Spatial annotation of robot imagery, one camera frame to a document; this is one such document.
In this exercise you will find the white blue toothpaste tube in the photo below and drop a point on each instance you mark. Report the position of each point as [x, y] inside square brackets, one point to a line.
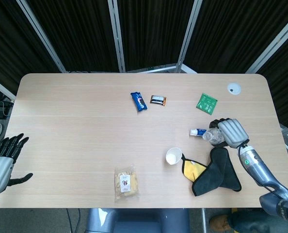
[196, 132]

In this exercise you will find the brown shoe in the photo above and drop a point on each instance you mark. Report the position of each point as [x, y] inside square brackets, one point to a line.
[220, 222]

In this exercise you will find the white paper cup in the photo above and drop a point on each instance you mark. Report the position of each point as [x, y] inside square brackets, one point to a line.
[172, 157]

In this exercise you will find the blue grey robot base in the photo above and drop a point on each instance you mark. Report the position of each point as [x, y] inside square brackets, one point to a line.
[139, 221]

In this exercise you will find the clear bagged pastry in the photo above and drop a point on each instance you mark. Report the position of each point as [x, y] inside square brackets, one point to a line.
[127, 183]

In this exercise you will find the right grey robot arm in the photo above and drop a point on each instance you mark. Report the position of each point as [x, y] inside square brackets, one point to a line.
[260, 167]

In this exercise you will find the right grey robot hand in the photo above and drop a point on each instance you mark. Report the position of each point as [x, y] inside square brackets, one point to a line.
[232, 133]

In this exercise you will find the transparent plastic water bottle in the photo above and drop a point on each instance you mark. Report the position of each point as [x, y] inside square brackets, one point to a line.
[213, 136]

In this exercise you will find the yellow grey microfibre cloth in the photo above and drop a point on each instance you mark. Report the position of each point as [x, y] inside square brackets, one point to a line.
[214, 177]

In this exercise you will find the green sachet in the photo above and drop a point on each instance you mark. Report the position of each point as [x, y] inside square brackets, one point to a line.
[206, 103]

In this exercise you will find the black folding screen grey frame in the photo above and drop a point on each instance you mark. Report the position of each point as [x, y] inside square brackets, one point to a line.
[153, 31]

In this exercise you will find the blue cookie packet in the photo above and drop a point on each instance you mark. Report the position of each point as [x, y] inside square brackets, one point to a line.
[139, 102]

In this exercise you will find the brown snack packet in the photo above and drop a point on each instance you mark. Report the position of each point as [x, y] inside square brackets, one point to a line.
[158, 100]

